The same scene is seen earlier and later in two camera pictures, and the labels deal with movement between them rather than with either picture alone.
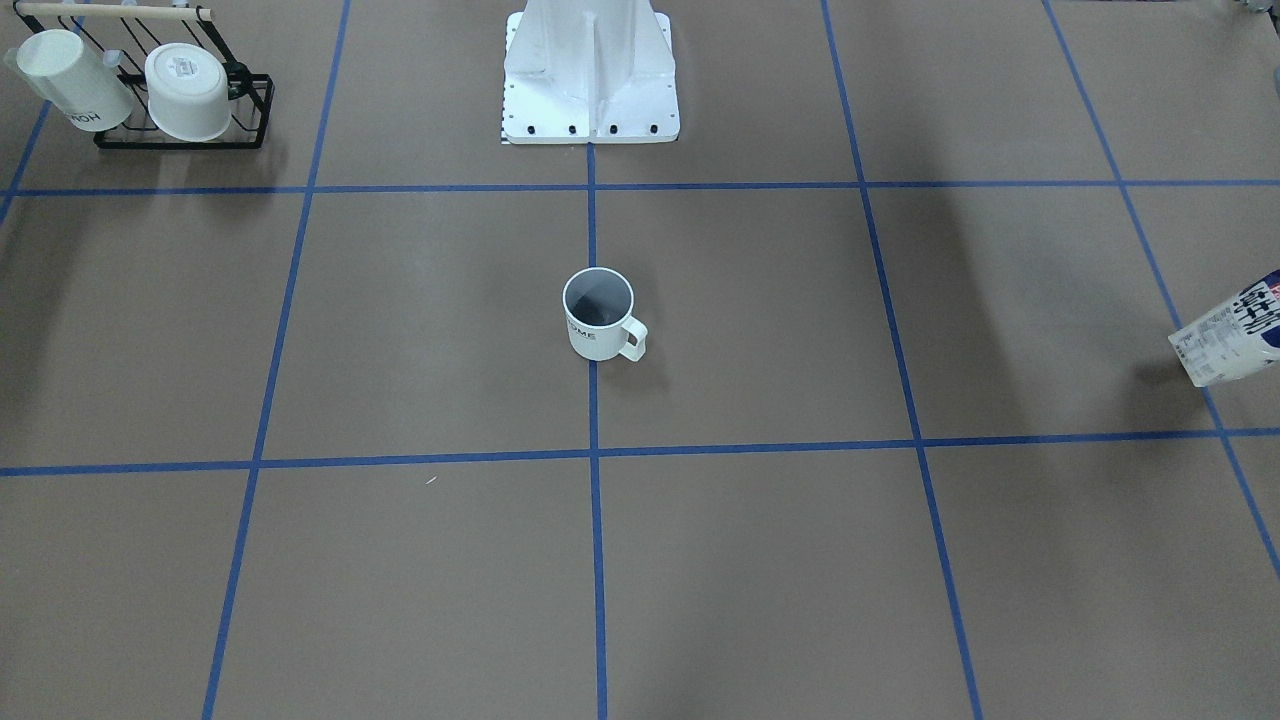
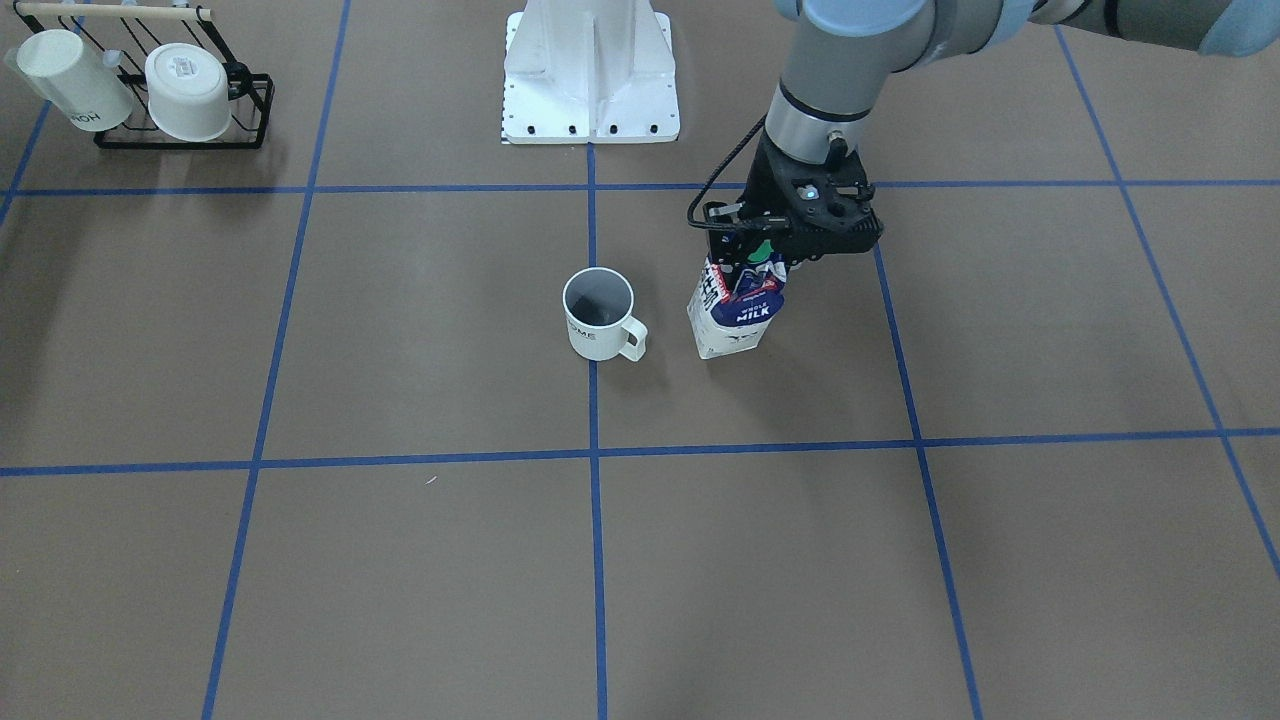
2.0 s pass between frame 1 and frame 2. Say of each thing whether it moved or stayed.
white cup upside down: stayed
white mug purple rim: stayed
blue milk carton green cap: moved
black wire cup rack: stayed
